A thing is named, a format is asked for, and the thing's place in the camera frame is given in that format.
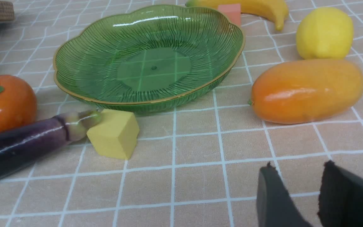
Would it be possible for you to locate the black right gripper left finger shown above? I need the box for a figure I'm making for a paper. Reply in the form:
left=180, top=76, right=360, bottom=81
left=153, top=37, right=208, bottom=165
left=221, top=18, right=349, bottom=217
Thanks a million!
left=256, top=162, right=312, bottom=227

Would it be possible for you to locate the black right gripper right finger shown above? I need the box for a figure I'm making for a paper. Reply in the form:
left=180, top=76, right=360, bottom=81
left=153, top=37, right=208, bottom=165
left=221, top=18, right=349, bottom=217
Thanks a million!
left=317, top=160, right=363, bottom=227

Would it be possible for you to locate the orange toy mango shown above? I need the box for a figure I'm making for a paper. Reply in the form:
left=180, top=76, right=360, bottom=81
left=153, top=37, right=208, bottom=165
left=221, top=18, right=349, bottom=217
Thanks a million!
left=248, top=59, right=363, bottom=125

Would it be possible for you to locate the yellow toy lemon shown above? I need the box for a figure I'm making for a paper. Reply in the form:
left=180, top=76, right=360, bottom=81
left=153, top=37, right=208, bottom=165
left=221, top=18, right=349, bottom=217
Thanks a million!
left=296, top=7, right=354, bottom=59

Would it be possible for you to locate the yellow toy banana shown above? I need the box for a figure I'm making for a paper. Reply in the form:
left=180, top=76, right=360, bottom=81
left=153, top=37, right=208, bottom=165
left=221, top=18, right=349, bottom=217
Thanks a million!
left=185, top=0, right=289, bottom=31

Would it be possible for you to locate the purple toy eggplant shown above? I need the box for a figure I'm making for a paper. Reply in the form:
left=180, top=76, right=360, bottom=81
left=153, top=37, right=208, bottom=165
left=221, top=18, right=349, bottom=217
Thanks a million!
left=0, top=110, right=102, bottom=179

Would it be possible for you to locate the orange toy persimmon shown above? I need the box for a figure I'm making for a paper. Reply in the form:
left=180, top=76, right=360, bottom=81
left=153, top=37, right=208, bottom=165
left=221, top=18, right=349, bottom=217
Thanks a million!
left=0, top=75, right=37, bottom=132

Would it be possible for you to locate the yellow foam cube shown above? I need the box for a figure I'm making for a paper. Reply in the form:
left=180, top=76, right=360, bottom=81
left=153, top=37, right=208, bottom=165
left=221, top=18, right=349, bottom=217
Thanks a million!
left=87, top=109, right=140, bottom=160

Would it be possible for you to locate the green glass plate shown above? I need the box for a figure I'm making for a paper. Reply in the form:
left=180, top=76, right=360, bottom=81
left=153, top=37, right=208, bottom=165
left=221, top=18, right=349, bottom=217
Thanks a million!
left=54, top=4, right=246, bottom=114

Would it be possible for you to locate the pink foam cube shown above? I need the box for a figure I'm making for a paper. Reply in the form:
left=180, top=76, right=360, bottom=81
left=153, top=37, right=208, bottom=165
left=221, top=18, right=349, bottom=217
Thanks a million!
left=217, top=4, right=241, bottom=27

